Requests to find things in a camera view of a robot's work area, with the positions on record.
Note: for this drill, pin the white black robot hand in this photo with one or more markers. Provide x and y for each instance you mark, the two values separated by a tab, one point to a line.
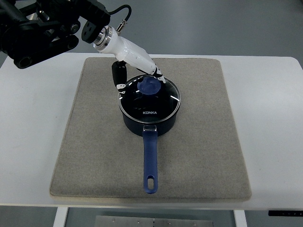
110	42

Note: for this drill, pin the glass pot lid blue knob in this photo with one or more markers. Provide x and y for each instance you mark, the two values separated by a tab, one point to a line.
149	100

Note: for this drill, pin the dark blue saucepan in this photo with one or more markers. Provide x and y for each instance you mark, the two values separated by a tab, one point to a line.
150	133

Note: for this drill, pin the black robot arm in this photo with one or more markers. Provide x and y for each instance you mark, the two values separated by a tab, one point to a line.
46	28

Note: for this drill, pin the beige felt mat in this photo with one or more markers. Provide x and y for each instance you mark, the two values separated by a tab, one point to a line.
193	156

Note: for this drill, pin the white table leg left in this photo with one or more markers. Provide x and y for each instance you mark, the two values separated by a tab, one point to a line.
60	217

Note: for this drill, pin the white table leg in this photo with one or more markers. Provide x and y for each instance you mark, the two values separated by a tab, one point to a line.
240	218
60	217

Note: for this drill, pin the white table leg right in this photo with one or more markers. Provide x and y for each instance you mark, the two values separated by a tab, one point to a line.
240	218

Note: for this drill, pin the black desk control panel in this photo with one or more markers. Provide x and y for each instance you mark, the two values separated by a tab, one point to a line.
285	213

